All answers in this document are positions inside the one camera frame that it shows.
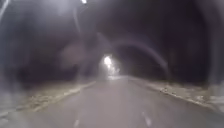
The grey asphalt road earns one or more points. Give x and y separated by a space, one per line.
113 106

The street lamp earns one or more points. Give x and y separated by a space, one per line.
107 61

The pale roadside verge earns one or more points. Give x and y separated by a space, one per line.
43 96
186 91

